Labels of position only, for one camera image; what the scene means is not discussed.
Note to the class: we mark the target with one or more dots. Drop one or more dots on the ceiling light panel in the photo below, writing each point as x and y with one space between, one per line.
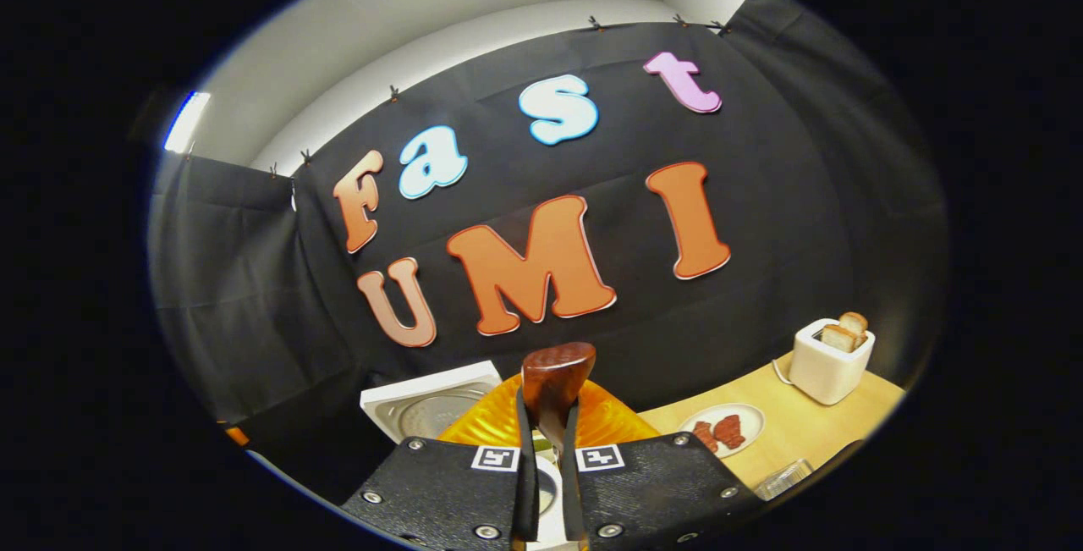
186 121

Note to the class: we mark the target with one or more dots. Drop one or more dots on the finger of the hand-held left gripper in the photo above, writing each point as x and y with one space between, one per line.
237 434

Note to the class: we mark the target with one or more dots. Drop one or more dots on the square bread slice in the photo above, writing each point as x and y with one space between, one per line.
838 338

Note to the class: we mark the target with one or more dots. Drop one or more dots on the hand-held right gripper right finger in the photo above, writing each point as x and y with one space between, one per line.
660 492

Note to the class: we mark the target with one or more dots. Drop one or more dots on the brown wooden spoon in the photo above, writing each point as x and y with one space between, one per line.
557 377

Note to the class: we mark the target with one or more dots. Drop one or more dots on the rounded bread slice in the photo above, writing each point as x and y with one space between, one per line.
854 322

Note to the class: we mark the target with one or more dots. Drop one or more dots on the red meat piece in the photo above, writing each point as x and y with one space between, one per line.
706 437
729 431

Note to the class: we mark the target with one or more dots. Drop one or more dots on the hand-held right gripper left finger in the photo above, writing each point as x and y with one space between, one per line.
448 492

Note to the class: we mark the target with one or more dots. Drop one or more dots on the white toaster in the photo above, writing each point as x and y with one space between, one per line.
825 377

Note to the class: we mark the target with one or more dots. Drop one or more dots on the white round plate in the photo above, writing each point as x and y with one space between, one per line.
753 426

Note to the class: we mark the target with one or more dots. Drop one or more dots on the black backdrop cloth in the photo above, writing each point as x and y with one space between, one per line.
804 195

